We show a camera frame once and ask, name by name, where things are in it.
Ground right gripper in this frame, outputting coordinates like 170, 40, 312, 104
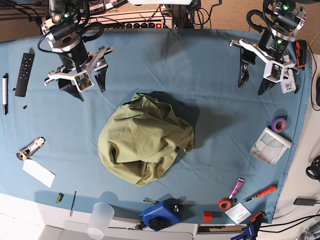
44, 42, 114, 102

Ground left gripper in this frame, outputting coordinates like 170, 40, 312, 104
229, 32, 299, 96

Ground olive green t-shirt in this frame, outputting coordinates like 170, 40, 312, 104
97, 93, 194, 187

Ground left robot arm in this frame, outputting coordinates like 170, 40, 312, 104
229, 0, 307, 96

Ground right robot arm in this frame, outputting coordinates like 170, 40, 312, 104
40, 0, 114, 100

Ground clear plastic package box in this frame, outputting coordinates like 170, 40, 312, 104
280, 49, 297, 94

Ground orange black clamp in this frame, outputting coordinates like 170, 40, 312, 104
294, 39, 307, 68

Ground purple tape roll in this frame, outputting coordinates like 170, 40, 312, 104
271, 115, 288, 134

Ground black remote control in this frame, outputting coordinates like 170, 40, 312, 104
15, 53, 35, 97

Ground light blue table cloth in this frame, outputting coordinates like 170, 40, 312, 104
0, 29, 312, 223

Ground rolled printed paper sheet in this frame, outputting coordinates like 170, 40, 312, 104
250, 127, 292, 167

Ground black and white marker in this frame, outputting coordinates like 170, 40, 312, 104
2, 73, 9, 115

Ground black power strip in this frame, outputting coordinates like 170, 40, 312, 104
124, 22, 163, 29

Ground orange grey utility knife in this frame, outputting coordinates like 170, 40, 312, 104
16, 137, 46, 161

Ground white paper card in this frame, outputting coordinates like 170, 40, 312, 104
22, 158, 56, 188

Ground pink glue tube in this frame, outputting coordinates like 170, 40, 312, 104
228, 178, 245, 199

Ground small green battery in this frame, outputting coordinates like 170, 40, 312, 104
55, 192, 64, 203

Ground black tweezers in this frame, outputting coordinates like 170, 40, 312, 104
69, 191, 77, 217

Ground black power adapter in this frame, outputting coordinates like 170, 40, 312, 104
293, 197, 319, 206

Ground red tape roll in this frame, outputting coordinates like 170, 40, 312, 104
218, 198, 233, 211

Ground translucent plastic cup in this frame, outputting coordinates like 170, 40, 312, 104
87, 202, 115, 240

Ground white square paper note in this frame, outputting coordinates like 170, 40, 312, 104
225, 202, 252, 225

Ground red cube block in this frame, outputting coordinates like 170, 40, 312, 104
202, 211, 213, 223

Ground blue plastic clamp device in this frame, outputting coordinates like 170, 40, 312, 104
139, 197, 182, 232

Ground blue orange spring clamp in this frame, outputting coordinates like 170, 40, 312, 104
231, 211, 265, 240

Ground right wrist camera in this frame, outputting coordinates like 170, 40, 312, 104
73, 70, 94, 92

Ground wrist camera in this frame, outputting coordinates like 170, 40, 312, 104
73, 70, 94, 92
263, 60, 285, 83

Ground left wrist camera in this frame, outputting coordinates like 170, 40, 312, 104
263, 60, 285, 83

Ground orange handled screwdriver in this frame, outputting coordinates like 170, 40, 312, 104
242, 185, 278, 203

